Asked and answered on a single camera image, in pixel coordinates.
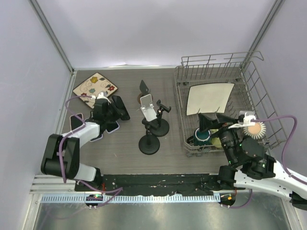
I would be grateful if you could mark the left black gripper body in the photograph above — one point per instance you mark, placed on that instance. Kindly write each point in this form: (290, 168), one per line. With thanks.
(108, 116)

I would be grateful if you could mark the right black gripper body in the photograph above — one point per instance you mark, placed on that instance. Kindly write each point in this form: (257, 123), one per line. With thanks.
(228, 138)

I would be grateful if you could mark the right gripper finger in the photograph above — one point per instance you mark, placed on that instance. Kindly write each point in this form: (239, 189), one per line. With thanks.
(208, 121)
(223, 120)

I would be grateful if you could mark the purple-cased phone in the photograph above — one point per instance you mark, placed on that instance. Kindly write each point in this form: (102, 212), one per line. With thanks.
(110, 128)
(97, 138)

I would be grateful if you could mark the black phone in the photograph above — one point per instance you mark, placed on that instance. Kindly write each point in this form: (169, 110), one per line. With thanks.
(120, 107)

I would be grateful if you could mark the white folding phone stand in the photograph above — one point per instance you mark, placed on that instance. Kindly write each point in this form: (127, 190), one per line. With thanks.
(147, 107)

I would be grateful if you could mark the pink-cased phone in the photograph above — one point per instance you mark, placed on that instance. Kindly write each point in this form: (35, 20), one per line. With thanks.
(76, 121)

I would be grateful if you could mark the wooden-base grey phone stand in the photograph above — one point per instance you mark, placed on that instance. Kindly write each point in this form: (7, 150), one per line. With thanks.
(143, 89)

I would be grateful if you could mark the tall black phone stand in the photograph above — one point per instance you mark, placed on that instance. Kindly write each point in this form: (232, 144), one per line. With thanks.
(149, 144)

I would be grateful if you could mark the black round-base stand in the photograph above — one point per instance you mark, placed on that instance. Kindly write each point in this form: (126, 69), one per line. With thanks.
(161, 126)

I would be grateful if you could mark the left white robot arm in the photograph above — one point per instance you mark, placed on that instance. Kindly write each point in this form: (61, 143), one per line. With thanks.
(62, 153)

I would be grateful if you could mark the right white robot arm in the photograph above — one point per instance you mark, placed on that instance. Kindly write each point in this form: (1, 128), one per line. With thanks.
(249, 165)

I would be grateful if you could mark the yellow-green mug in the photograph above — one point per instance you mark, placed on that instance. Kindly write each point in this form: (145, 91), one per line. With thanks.
(215, 141)

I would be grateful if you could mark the dark green mug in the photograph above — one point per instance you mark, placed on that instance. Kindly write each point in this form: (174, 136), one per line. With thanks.
(200, 138)

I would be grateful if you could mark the white square plate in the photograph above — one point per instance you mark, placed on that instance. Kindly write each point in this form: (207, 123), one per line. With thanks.
(208, 98)

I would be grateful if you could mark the floral square trivet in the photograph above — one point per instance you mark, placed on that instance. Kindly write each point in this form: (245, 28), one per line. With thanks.
(94, 85)

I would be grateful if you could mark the ribbed cup with peach inside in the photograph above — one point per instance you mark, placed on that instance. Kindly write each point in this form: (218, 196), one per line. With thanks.
(256, 131)

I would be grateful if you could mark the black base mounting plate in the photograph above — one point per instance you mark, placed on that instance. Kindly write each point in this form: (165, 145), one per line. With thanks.
(191, 184)

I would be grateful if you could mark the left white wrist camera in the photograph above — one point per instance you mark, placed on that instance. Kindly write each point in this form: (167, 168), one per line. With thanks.
(101, 95)

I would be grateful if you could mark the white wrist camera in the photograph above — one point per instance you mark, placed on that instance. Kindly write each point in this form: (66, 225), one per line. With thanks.
(245, 119)
(101, 95)

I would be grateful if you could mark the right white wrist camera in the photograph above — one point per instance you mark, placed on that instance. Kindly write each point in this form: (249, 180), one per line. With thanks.
(245, 119)

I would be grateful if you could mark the grey wire dish rack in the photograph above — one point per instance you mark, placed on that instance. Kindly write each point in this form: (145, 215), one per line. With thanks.
(249, 92)

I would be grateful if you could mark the white slotted cable duct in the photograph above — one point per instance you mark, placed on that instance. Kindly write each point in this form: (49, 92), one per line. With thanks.
(121, 199)

